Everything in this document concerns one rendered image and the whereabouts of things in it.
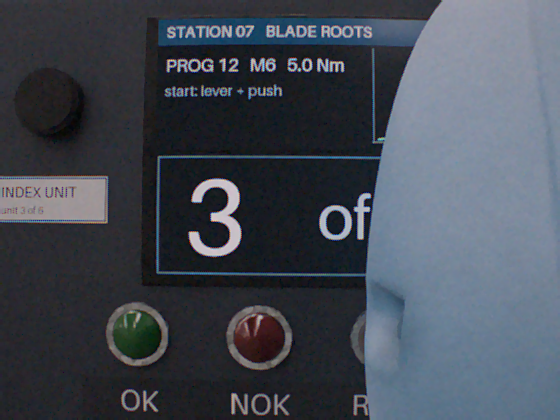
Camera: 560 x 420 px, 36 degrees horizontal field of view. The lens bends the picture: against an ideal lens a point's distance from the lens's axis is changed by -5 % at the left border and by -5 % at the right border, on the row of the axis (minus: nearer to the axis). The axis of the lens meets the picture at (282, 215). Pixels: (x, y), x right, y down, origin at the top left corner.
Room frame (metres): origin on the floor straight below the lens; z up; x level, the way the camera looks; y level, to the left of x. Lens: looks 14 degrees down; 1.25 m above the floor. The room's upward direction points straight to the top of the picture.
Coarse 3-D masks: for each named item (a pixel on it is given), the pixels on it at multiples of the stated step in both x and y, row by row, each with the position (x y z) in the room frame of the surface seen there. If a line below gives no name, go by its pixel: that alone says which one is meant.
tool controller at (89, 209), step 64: (0, 0) 0.38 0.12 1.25; (64, 0) 0.38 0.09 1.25; (128, 0) 0.38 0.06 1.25; (192, 0) 0.38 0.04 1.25; (256, 0) 0.38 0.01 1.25; (320, 0) 0.38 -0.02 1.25; (384, 0) 0.38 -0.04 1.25; (0, 64) 0.37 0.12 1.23; (64, 64) 0.37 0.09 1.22; (128, 64) 0.37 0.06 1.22; (192, 64) 0.37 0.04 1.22; (256, 64) 0.37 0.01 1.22; (320, 64) 0.37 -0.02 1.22; (384, 64) 0.37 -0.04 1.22; (0, 128) 0.37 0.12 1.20; (64, 128) 0.36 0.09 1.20; (128, 128) 0.37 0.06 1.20; (192, 128) 0.36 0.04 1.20; (256, 128) 0.36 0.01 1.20; (320, 128) 0.36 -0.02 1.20; (384, 128) 0.36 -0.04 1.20; (0, 192) 0.36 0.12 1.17; (64, 192) 0.36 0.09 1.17; (128, 192) 0.36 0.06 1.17; (320, 192) 0.36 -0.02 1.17; (0, 256) 0.35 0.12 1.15; (64, 256) 0.35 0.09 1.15; (128, 256) 0.35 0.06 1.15; (320, 256) 0.35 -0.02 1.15; (0, 320) 0.35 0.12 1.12; (64, 320) 0.35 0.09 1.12; (192, 320) 0.34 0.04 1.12; (320, 320) 0.34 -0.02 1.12; (0, 384) 0.34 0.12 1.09; (64, 384) 0.34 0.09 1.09; (128, 384) 0.34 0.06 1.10; (192, 384) 0.34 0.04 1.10; (256, 384) 0.34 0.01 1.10; (320, 384) 0.34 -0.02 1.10
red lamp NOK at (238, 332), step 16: (240, 320) 0.34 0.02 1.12; (256, 320) 0.34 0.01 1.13; (272, 320) 0.34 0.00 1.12; (240, 336) 0.34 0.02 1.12; (256, 336) 0.33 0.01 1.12; (272, 336) 0.33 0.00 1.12; (288, 336) 0.34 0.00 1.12; (240, 352) 0.34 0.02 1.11; (256, 352) 0.33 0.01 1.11; (272, 352) 0.33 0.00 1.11; (288, 352) 0.34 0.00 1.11; (256, 368) 0.34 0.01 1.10
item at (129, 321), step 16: (128, 304) 0.34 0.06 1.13; (144, 304) 0.34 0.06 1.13; (112, 320) 0.34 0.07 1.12; (128, 320) 0.34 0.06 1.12; (144, 320) 0.34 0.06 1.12; (160, 320) 0.34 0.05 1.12; (112, 336) 0.34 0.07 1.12; (128, 336) 0.34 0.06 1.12; (144, 336) 0.34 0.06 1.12; (160, 336) 0.34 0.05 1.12; (128, 352) 0.33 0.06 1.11; (144, 352) 0.34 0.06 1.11; (160, 352) 0.34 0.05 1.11
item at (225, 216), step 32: (160, 160) 0.36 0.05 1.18; (192, 160) 0.36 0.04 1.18; (224, 160) 0.36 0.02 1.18; (256, 160) 0.36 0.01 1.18; (160, 192) 0.36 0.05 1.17; (192, 192) 0.36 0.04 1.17; (224, 192) 0.36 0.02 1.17; (256, 192) 0.36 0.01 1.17; (160, 224) 0.35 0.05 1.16; (192, 224) 0.35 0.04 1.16; (224, 224) 0.35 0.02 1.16; (256, 224) 0.35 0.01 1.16; (160, 256) 0.35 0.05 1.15; (192, 256) 0.35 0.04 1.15; (224, 256) 0.35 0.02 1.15; (256, 256) 0.35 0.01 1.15
